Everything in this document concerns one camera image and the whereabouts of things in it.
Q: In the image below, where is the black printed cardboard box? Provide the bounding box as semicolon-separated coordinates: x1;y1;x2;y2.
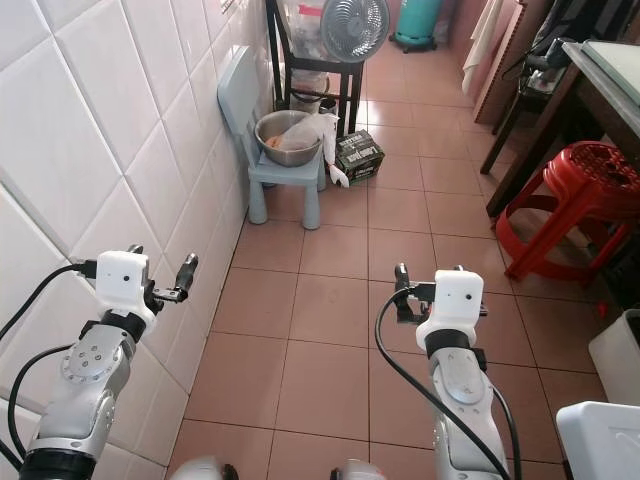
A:
335;130;387;185

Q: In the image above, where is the steel bowl with food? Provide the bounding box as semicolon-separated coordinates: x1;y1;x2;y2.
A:
255;110;321;168

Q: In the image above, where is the white plastic bag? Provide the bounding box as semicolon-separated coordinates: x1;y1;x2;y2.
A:
285;112;351;189

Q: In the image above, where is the red plastic stool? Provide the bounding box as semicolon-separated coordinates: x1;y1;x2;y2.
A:
497;141;640;284

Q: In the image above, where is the light blue child chair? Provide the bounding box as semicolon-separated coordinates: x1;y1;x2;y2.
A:
217;45;326;231

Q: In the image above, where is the cream plastic container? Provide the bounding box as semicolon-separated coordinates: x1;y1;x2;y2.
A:
588;308;640;406

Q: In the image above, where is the grey robot right leg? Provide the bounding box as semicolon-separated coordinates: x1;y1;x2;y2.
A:
332;460;391;480

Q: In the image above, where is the white plastic box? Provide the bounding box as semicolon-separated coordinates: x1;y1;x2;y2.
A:
555;400;640;480

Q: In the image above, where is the black bag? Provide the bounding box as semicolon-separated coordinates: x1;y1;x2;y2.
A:
520;38;577;97

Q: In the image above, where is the white hanging cloth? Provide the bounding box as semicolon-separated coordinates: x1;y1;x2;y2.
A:
462;0;507;97

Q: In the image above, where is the black metal shelf rack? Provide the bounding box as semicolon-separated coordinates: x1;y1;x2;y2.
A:
265;0;365;136

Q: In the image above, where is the teal gas cylinder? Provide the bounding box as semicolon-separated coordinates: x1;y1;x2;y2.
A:
393;0;444;54

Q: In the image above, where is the grey round electric fan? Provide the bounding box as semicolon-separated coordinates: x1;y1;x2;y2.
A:
320;0;391;64

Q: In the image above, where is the clear plastic storage container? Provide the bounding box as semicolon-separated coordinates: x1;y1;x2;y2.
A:
280;0;331;63

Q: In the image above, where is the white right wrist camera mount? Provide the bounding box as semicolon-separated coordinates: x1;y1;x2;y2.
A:
417;268;486;351

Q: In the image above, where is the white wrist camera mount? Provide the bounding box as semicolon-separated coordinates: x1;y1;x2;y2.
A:
417;268;486;351
95;250;157;331

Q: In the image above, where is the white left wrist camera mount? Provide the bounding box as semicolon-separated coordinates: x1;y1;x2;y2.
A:
95;250;157;331

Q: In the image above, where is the long black left arm cable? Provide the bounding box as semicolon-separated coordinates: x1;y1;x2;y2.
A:
0;262;99;341

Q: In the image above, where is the short black left arm cable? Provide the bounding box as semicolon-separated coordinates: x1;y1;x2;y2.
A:
6;372;73;471

